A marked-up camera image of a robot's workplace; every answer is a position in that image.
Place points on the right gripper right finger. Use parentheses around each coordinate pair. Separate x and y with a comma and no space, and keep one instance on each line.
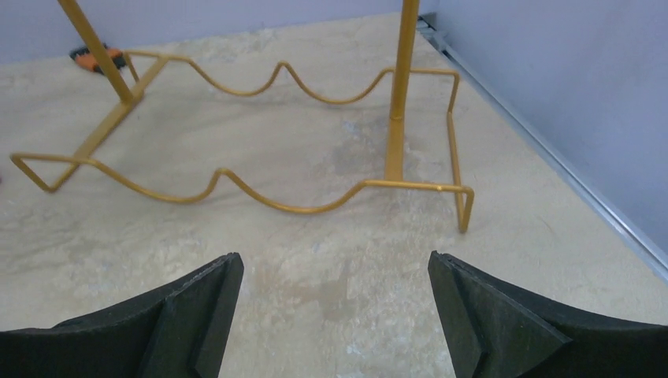
(497,329)

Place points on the black orange hex key set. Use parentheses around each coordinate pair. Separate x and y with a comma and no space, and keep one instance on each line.
(86,60)

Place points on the gold wall hook rack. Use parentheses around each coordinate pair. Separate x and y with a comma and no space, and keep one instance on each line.
(50,171)

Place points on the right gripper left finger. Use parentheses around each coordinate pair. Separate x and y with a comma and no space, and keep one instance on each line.
(179,329)

